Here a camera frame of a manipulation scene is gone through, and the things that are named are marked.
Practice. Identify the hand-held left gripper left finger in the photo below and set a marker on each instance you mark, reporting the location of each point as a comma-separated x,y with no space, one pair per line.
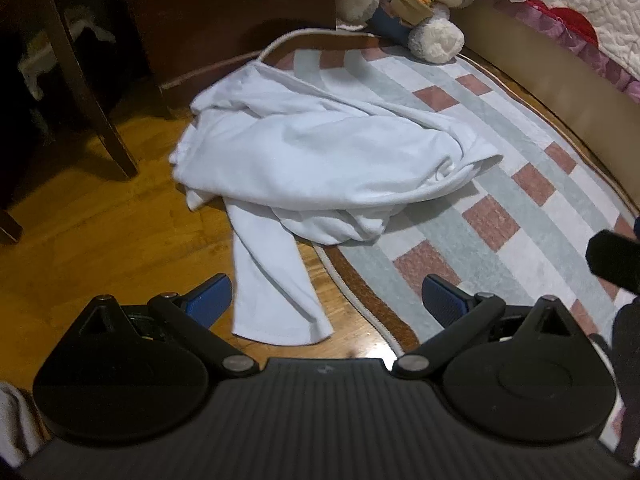
210,297

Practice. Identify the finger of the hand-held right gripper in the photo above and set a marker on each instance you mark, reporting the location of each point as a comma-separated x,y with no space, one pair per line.
610,257

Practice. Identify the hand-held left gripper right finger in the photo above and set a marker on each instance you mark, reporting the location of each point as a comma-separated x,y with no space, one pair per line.
440,297

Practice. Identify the checked pink grey rug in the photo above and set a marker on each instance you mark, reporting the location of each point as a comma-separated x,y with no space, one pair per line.
525,240

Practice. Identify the dark cloth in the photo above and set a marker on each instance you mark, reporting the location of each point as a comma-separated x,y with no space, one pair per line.
627,360

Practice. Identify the beige bed base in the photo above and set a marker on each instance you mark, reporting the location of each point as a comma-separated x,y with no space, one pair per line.
550,75

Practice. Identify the light grey cloth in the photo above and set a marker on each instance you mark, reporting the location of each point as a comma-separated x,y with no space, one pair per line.
17,420

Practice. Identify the dark wooden chair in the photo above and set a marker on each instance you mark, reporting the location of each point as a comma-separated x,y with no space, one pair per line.
90,100

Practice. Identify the white red quilted bedspread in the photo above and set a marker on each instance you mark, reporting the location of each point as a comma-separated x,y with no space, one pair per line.
600,0

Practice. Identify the grey plush bunny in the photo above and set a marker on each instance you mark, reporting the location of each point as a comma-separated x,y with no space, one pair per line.
435,35

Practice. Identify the white plastic object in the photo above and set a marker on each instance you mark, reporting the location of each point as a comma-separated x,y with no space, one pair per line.
40,67

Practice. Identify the dark wooden cabinet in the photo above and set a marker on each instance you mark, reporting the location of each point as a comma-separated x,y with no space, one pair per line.
225,10

